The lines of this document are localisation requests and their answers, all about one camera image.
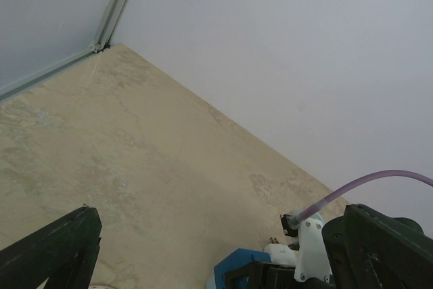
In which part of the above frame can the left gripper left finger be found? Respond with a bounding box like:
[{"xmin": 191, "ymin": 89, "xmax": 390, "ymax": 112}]
[{"xmin": 1, "ymin": 206, "xmax": 102, "ymax": 288}]

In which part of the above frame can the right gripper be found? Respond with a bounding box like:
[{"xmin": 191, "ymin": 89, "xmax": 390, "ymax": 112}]
[{"xmin": 223, "ymin": 261, "xmax": 335, "ymax": 289}]

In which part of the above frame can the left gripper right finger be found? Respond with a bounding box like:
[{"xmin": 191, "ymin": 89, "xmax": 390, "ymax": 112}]
[{"xmin": 342, "ymin": 204, "xmax": 432, "ymax": 288}]

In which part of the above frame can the dark blue cube socket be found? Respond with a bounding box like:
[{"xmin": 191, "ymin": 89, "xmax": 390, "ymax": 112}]
[{"xmin": 213, "ymin": 248, "xmax": 271, "ymax": 289}]

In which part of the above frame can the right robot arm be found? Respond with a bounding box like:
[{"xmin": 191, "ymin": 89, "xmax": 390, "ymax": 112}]
[{"xmin": 214, "ymin": 205, "xmax": 432, "ymax": 288}]

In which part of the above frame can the white charger block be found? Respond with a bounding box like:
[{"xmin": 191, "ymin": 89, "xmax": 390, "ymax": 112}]
[{"xmin": 264, "ymin": 237, "xmax": 297, "ymax": 267}]

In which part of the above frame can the pink round power strip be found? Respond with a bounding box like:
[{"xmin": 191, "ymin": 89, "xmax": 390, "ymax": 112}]
[{"xmin": 88, "ymin": 284, "xmax": 113, "ymax": 289}]

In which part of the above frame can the light blue power strip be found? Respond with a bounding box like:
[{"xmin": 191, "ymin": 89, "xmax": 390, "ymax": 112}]
[{"xmin": 205, "ymin": 276, "xmax": 217, "ymax": 289}]

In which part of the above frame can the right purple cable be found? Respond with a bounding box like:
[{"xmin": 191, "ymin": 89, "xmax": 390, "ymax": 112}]
[{"xmin": 294, "ymin": 169, "xmax": 433, "ymax": 225}]

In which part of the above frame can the aluminium rail frame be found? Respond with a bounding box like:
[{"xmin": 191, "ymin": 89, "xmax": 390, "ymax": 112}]
[{"xmin": 1, "ymin": 0, "xmax": 127, "ymax": 99}]

